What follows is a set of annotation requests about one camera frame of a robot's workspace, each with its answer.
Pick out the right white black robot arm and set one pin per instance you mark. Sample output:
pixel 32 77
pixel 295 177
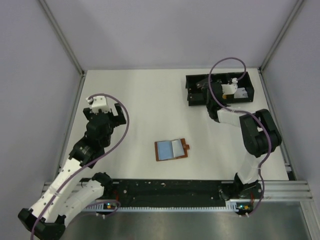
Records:
pixel 259 133

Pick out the white card in tray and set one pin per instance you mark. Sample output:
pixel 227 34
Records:
pixel 241 93

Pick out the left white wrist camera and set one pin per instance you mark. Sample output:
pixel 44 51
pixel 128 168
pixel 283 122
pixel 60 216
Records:
pixel 98 104

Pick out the grey slotted cable duct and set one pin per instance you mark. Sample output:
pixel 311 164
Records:
pixel 110 207

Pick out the aluminium corner post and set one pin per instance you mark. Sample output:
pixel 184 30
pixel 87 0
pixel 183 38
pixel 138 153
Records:
pixel 60 36
pixel 298 6

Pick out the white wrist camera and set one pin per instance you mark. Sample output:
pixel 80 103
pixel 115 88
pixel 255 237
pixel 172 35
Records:
pixel 98 104
pixel 230 88

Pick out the right aluminium corner post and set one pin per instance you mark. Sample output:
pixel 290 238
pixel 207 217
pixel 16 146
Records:
pixel 298 6

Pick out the black three-compartment organizer tray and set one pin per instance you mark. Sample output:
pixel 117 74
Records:
pixel 195 96

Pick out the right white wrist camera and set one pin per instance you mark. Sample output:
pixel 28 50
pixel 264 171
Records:
pixel 230 88

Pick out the aluminium front frame rail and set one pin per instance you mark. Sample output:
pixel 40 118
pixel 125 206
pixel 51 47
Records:
pixel 282 191

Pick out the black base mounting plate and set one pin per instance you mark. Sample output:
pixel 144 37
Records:
pixel 166 193

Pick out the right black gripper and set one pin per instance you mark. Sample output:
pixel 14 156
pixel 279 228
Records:
pixel 211 86

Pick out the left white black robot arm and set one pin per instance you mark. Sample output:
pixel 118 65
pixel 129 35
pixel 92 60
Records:
pixel 48 218

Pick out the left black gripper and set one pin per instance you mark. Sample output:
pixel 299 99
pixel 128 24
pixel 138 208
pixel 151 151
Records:
pixel 119 115

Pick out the left aluminium corner post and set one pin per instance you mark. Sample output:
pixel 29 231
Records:
pixel 60 36

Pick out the brown leather card holder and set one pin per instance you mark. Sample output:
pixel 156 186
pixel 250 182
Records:
pixel 168 150

